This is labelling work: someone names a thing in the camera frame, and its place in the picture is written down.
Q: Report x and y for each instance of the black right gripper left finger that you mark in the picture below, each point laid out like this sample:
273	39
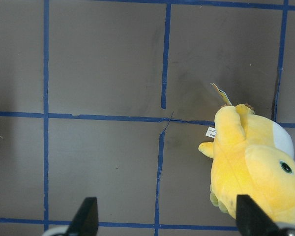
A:
85	221

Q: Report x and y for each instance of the yellow plush toy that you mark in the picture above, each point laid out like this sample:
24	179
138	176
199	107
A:
252	155

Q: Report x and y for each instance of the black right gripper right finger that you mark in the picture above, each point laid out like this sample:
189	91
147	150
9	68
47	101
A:
251	220

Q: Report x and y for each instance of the blue yellow hang tag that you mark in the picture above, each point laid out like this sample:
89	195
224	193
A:
222	94

